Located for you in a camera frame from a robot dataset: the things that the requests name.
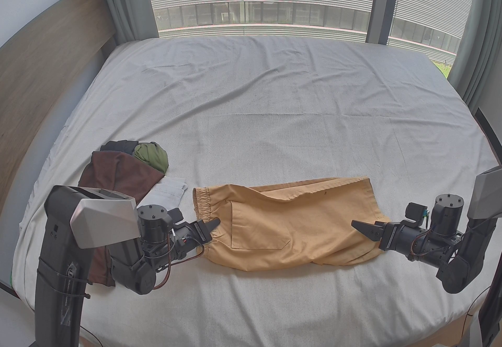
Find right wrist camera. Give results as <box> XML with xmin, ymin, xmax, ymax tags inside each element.
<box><xmin>405</xmin><ymin>202</ymin><xmax>430</xmax><ymax>227</ymax></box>

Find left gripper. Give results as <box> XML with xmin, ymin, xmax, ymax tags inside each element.
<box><xmin>169</xmin><ymin>218</ymin><xmax>221</xmax><ymax>258</ymax></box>

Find bed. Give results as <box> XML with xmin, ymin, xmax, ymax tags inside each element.
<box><xmin>0</xmin><ymin>0</ymin><xmax>502</xmax><ymax>347</ymax></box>

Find white garment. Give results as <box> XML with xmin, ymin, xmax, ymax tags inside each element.
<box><xmin>147</xmin><ymin>177</ymin><xmax>188</xmax><ymax>208</ymax></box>

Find tan shorts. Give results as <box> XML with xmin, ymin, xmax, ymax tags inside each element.
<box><xmin>192</xmin><ymin>176</ymin><xmax>392</xmax><ymax>272</ymax></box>

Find black garment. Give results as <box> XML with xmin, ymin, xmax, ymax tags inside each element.
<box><xmin>100</xmin><ymin>139</ymin><xmax>139</xmax><ymax>156</ymax></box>

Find brown garment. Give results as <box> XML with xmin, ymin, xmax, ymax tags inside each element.
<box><xmin>78</xmin><ymin>150</ymin><xmax>163</xmax><ymax>287</ymax></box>

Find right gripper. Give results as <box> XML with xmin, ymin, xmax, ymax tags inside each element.
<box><xmin>351</xmin><ymin>220</ymin><xmax>431</xmax><ymax>257</ymax></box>

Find green garment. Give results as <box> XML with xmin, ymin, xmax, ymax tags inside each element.
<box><xmin>133</xmin><ymin>141</ymin><xmax>169</xmax><ymax>173</ymax></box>

